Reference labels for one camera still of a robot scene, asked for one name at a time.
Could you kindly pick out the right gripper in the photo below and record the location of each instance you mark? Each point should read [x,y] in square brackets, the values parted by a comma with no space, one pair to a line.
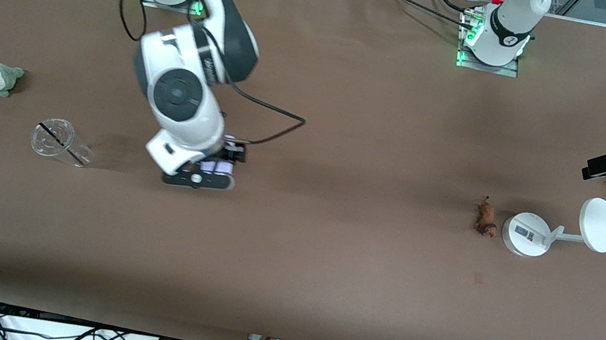
[234,153]

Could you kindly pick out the purple flip phone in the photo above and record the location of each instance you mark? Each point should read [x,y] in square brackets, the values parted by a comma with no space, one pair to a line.
[216,168]

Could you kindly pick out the brown lion statue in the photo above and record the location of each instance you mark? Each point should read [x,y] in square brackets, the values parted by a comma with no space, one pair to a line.
[486,218]

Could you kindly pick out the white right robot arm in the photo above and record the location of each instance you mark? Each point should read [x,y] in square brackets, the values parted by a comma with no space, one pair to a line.
[180,94]

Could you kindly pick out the white round stand with disc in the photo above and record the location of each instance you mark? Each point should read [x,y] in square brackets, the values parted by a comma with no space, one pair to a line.
[529,234]

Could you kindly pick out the black straw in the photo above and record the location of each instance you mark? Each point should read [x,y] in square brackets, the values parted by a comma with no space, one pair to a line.
[61,141]

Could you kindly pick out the clear plastic cup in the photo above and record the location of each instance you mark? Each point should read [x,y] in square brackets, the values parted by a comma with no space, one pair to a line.
[56,141]

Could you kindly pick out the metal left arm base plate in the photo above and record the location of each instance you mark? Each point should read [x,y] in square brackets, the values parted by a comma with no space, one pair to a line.
[463,61]

